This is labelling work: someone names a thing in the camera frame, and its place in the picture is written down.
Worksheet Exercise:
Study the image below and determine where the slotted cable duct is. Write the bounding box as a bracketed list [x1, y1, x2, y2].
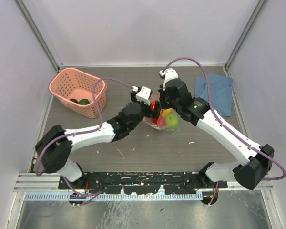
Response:
[24, 191, 203, 202]

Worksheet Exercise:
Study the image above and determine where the green toy apple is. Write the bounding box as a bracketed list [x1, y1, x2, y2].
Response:
[164, 114, 179, 129]

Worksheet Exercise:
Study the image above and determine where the dark green toy fruit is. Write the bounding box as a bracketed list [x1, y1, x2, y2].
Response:
[78, 99, 90, 105]

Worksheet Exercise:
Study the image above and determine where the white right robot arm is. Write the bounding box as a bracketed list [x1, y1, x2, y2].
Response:
[158, 78, 275, 190]

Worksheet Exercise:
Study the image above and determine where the pink plastic basket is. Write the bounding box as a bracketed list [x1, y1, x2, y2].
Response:
[49, 68, 107, 119]

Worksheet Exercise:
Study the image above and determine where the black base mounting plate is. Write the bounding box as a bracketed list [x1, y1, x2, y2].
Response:
[72, 172, 216, 195]

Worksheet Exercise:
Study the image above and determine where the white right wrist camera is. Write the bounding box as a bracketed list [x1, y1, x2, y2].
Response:
[159, 68, 178, 91]

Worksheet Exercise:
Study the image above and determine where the blue cloth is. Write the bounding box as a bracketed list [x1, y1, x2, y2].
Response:
[195, 74, 233, 117]

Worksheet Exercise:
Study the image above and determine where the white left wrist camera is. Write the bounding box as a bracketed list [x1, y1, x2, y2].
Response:
[132, 86, 152, 105]

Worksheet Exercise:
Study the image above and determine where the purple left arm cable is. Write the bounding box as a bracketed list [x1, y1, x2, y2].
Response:
[35, 77, 136, 206]

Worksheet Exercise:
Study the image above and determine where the yellow toy lemon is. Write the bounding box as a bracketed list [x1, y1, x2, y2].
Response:
[159, 108, 172, 119]

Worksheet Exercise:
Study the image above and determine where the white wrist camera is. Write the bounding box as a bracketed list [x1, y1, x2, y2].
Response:
[159, 68, 178, 91]
[132, 86, 152, 105]

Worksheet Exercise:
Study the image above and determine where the red toy pepper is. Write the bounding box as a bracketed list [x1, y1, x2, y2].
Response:
[152, 118, 165, 127]

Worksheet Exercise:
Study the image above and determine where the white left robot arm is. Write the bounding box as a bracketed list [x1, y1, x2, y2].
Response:
[35, 93, 161, 189]

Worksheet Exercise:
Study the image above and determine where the aluminium frame rail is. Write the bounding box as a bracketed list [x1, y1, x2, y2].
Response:
[14, 173, 274, 192]

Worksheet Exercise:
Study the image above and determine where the red toy apple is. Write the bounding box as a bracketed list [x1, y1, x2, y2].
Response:
[150, 101, 156, 111]

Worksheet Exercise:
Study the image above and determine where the clear zip top bag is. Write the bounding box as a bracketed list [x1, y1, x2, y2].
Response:
[143, 108, 180, 132]

